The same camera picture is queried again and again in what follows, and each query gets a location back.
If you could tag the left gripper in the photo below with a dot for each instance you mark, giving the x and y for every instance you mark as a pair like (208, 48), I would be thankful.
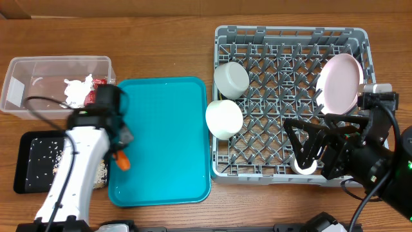
(125, 136)

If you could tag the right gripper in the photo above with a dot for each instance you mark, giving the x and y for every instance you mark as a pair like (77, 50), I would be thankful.
(337, 144)

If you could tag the orange carrot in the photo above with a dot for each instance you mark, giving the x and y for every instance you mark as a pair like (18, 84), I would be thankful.
(121, 160)

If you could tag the red snack wrapper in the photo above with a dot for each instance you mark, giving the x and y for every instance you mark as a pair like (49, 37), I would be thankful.
(91, 96)

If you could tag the pink round plate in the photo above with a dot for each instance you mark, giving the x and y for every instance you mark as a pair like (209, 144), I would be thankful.
(338, 82)

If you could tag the white napkin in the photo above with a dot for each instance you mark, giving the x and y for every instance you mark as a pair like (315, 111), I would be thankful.
(77, 91)

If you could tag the white bowl with nuts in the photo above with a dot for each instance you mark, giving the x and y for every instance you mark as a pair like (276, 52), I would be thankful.
(224, 118)

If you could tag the grey bowl with rice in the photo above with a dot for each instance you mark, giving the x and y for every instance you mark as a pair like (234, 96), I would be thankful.
(231, 80)

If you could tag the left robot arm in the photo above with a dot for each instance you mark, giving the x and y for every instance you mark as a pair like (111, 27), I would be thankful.
(93, 133)

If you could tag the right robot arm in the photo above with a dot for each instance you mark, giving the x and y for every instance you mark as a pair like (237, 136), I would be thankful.
(375, 154)

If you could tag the grey dishwasher rack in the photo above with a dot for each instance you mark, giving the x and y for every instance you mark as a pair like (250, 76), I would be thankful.
(283, 65)

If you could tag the teal serving tray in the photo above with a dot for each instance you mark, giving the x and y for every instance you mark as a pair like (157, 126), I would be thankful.
(170, 153)

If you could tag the spilled rice and nuts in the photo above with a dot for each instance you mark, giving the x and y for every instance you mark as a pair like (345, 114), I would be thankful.
(44, 159)

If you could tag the black tray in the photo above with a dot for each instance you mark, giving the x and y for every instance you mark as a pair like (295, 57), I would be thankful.
(23, 154)

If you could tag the clear plastic bin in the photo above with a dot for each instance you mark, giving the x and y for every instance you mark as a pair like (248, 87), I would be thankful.
(44, 77)

